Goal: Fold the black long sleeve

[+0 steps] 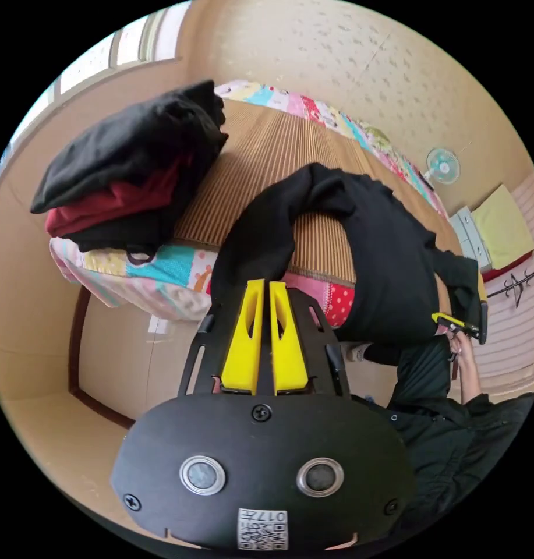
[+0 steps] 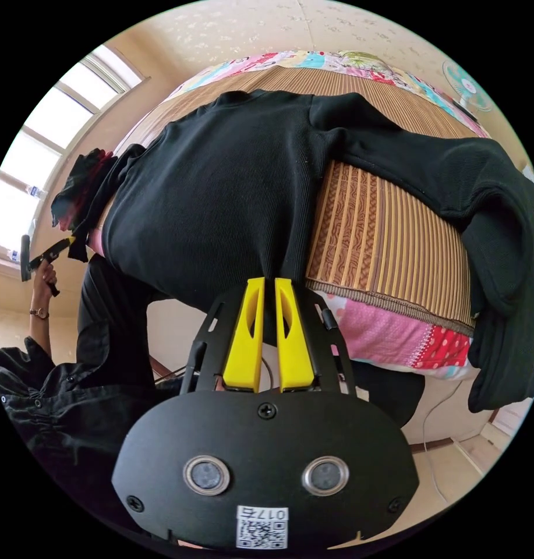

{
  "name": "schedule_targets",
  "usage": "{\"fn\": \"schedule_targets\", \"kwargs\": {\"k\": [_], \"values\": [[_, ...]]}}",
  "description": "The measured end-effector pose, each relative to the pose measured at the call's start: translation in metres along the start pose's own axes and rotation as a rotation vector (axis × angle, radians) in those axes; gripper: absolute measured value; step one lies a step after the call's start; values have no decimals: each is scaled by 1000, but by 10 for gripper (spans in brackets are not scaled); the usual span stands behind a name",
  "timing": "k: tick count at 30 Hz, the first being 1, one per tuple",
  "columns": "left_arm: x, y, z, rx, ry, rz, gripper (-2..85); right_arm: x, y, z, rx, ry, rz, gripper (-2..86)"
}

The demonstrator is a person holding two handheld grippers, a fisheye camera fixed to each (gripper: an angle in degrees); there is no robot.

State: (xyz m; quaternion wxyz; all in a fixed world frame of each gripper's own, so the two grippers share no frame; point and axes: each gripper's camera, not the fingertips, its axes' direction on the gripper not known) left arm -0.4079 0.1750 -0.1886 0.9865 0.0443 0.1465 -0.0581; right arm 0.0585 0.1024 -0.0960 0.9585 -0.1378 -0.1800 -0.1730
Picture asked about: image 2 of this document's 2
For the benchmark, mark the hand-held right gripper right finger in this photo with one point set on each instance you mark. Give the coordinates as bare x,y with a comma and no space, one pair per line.
298,358

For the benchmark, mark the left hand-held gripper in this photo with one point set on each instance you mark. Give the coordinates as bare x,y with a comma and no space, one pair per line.
46,258

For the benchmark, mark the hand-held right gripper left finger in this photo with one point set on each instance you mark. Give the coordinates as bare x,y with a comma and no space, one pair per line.
242,358

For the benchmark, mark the black long sleeve shirt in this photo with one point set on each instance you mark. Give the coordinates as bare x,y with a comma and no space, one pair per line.
214,192

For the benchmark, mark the person's left forearm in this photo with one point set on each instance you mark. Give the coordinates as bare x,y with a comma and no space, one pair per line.
40,332

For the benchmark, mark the person's left hand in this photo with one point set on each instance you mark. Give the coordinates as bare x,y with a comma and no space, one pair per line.
45,286

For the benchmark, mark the pile of clothes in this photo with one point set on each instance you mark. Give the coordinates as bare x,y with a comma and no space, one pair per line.
80,177

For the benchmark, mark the window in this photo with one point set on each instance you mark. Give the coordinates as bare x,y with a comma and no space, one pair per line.
44,144

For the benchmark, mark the person's body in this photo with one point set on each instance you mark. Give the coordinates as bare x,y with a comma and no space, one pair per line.
74,415

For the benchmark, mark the teal standing fan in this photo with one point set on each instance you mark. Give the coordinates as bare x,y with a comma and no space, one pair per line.
464,85

